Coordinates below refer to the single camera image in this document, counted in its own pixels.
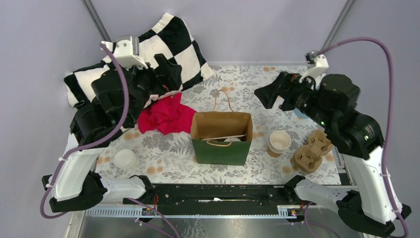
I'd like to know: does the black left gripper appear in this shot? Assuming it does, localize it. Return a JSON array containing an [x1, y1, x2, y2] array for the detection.
[[115, 53, 183, 124]]

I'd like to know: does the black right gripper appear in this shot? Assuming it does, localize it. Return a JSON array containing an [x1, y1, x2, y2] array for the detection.
[[252, 69, 332, 127]]

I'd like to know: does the white straw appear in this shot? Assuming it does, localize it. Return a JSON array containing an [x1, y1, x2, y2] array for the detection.
[[202, 134, 246, 141]]

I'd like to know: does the green paper bag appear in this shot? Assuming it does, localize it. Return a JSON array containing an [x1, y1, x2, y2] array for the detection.
[[190, 98, 253, 166]]

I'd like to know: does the brown paper coffee cup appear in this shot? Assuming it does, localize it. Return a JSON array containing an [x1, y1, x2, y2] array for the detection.
[[224, 137, 241, 142]]

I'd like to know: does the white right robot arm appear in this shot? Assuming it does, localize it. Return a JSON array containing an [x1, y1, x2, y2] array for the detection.
[[254, 71, 411, 238]]

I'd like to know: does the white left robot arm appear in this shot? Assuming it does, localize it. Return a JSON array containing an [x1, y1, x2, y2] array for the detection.
[[42, 54, 182, 218]]

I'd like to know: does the blue cup of straws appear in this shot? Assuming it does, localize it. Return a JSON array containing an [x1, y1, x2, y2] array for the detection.
[[294, 108, 309, 119]]

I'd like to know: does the black white checkered pillow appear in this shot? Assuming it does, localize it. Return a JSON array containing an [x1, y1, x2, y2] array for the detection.
[[63, 12, 215, 132]]

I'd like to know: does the red cloth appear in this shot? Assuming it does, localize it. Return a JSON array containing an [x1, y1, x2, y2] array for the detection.
[[137, 93, 196, 135]]

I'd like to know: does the stack of brown paper cups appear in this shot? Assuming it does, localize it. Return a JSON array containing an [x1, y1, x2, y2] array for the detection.
[[267, 130, 292, 158]]

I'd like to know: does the floral patterned table mat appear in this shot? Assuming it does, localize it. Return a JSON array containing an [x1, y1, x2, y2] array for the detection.
[[95, 64, 342, 185]]

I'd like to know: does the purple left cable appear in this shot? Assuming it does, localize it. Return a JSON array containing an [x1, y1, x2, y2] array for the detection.
[[40, 43, 181, 238]]

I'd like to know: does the purple cable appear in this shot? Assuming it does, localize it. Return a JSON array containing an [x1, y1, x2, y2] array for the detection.
[[303, 37, 410, 238], [40, 43, 181, 238]]

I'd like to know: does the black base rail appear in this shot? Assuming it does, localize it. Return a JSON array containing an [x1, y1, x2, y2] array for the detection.
[[138, 184, 307, 216]]

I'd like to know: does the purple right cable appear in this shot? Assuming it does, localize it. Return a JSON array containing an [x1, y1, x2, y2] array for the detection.
[[303, 37, 410, 238]]

